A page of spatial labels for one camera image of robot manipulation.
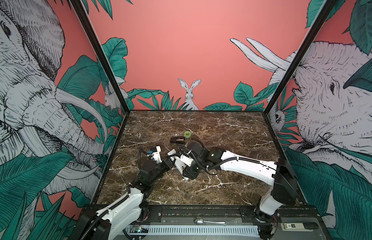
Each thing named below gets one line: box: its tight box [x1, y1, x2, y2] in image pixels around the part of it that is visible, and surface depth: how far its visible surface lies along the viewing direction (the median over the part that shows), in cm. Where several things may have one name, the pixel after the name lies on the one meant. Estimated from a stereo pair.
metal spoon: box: [193, 216, 227, 226], surface depth 74 cm
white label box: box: [280, 222, 314, 232], surface depth 70 cm
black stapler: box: [170, 136, 185, 145], surface depth 104 cm
